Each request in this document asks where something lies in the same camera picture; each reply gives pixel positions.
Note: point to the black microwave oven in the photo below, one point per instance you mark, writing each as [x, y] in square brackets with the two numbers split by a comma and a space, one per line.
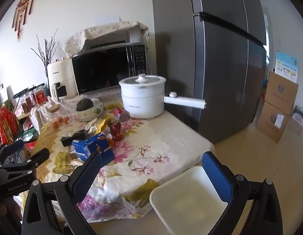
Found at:
[100, 71]

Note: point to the white trash bin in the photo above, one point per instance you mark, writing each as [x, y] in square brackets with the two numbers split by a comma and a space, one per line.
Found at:
[185, 200]

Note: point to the blue wall poster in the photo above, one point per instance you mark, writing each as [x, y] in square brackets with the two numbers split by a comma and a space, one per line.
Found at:
[286, 66]

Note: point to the cream plate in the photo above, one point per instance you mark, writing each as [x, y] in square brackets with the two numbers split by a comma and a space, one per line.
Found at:
[88, 119]

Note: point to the floral tablecloth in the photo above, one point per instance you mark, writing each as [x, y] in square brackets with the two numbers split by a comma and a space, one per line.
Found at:
[154, 137]

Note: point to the small tomato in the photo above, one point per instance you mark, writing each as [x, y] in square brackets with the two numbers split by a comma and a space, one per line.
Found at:
[66, 120]
[61, 120]
[55, 125]

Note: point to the dried branches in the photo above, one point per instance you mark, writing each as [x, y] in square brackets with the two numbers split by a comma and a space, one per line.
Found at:
[47, 51]

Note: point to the black plastic tray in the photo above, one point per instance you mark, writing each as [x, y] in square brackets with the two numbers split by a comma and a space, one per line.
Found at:
[68, 140]

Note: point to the grey refrigerator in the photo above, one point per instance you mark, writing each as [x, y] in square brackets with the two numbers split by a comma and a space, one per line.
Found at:
[215, 66]

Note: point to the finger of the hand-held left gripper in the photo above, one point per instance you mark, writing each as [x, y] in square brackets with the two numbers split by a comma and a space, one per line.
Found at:
[13, 147]
[36, 158]

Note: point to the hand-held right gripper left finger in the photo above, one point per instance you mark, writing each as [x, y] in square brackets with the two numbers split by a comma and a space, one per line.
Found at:
[89, 176]

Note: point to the blue carton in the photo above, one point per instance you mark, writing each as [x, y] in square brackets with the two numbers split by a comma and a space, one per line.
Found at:
[85, 146]

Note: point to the white printed bag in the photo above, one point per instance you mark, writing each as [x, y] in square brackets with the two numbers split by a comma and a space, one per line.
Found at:
[300, 117]

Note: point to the red knot wall decoration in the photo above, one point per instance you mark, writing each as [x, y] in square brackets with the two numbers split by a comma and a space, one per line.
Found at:
[24, 5]

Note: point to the red snack packets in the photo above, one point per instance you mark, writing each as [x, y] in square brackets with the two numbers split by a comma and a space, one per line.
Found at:
[6, 124]

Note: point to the white plastic bag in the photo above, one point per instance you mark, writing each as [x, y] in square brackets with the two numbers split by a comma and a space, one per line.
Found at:
[39, 117]

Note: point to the yellow wrapper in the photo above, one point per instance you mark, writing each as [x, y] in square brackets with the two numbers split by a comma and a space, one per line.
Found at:
[101, 126]

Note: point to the white air fryer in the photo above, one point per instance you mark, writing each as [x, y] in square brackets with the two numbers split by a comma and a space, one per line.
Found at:
[61, 74]

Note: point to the glass jar with wooden lid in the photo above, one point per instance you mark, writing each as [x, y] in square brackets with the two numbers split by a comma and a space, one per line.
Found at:
[53, 108]

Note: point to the cardboard box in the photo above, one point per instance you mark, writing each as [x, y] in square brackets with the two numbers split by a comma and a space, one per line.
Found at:
[280, 93]
[269, 122]

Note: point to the red drink can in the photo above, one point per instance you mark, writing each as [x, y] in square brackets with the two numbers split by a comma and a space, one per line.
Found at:
[116, 132]
[122, 115]

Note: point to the floral cover cloth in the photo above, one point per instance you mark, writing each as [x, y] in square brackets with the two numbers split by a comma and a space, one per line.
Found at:
[102, 30]

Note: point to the white electric pot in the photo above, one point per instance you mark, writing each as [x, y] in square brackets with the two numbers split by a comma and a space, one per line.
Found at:
[141, 102]

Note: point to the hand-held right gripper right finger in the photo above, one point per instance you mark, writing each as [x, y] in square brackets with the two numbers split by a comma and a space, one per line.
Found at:
[217, 178]

